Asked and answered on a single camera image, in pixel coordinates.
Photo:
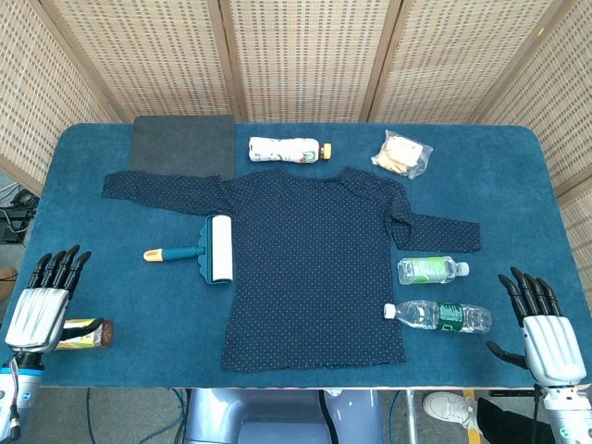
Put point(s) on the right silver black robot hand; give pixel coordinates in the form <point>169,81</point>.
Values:
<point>552,342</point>

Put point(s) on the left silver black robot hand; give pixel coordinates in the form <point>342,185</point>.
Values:
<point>37,319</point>

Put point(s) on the teal lint roller orange tip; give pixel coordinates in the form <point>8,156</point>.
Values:
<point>217,250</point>

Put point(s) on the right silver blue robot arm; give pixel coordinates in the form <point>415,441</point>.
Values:
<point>566,416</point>

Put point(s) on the navy blue dotted shirt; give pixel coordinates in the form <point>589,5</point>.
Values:
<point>314,268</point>

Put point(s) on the yellow green snack pack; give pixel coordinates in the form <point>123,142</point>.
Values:
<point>104,334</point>

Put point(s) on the black trouser leg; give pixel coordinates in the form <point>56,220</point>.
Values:
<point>504,423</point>

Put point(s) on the black floor equipment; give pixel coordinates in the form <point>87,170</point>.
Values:
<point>16,217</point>

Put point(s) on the water bottle dark green label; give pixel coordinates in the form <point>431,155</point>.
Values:
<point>444,316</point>

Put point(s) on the teal table cloth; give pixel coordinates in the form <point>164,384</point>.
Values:
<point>152,324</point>

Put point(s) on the white sneaker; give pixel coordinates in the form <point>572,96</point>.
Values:
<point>448,409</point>

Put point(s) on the water bottle light green label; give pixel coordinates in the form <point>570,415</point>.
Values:
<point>430,270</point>

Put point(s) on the metal table leg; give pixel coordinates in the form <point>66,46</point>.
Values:
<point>407,416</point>

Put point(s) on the dark grey folded cloth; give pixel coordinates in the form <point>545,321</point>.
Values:
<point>180,145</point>

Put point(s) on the clear bag of crackers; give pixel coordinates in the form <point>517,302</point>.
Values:
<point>400,155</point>

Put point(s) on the blue grey robot torso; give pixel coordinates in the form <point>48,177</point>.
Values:
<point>277,416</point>

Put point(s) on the white drink bottle yellow cap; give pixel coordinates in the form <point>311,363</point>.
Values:
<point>282,149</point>

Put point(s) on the wooden bamboo folding screen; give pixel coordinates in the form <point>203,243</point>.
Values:
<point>305,55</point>

